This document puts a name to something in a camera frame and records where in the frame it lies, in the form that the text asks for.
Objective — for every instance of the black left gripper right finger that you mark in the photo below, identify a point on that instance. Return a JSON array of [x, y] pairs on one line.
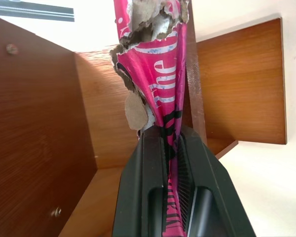
[[212, 187]]

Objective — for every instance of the dark window frame bar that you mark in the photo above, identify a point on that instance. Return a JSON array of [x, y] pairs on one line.
[[39, 10]]

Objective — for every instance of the torn pink cardboard packet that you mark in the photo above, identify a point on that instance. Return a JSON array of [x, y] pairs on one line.
[[160, 74]]

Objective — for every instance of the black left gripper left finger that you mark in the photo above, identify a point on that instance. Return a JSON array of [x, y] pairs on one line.
[[138, 187]]

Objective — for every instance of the wooden bookshelf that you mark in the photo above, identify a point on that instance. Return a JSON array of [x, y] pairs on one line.
[[39, 123]]

